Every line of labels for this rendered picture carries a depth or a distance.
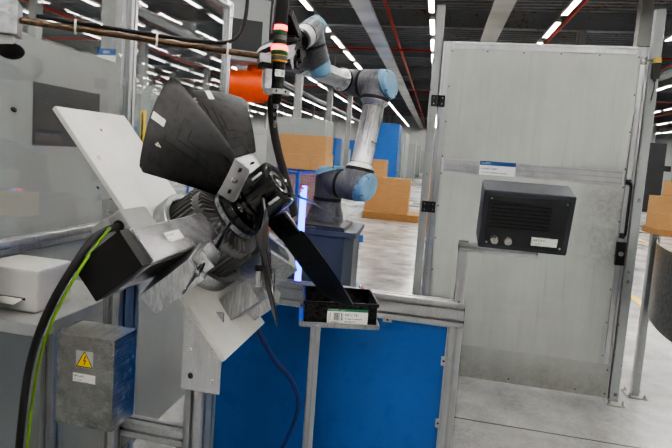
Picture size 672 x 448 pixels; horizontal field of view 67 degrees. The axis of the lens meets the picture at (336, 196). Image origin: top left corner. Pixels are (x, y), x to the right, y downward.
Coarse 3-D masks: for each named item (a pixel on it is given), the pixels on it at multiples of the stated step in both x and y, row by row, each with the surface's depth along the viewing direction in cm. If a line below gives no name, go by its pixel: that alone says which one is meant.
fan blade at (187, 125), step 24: (168, 96) 103; (168, 120) 102; (192, 120) 107; (144, 144) 96; (168, 144) 101; (192, 144) 106; (216, 144) 112; (144, 168) 96; (168, 168) 101; (192, 168) 107; (216, 168) 112; (216, 192) 114
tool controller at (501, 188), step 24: (504, 192) 150; (528, 192) 150; (552, 192) 150; (480, 216) 157; (504, 216) 152; (528, 216) 151; (552, 216) 149; (480, 240) 157; (504, 240) 153; (528, 240) 153; (552, 240) 152
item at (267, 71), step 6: (264, 54) 128; (270, 54) 129; (258, 60) 129; (264, 60) 128; (270, 60) 129; (258, 66) 131; (264, 66) 128; (270, 66) 129; (264, 72) 130; (270, 72) 129; (264, 78) 129; (270, 78) 130; (264, 84) 129; (270, 84) 130; (264, 90) 130; (270, 90) 129; (276, 90) 128; (282, 90) 129; (288, 90) 131
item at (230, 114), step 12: (192, 96) 134; (204, 96) 136; (216, 96) 138; (228, 96) 141; (204, 108) 133; (216, 108) 135; (228, 108) 137; (240, 108) 140; (216, 120) 133; (228, 120) 134; (240, 120) 136; (228, 132) 132; (240, 132) 133; (252, 132) 135; (240, 144) 131; (252, 144) 132
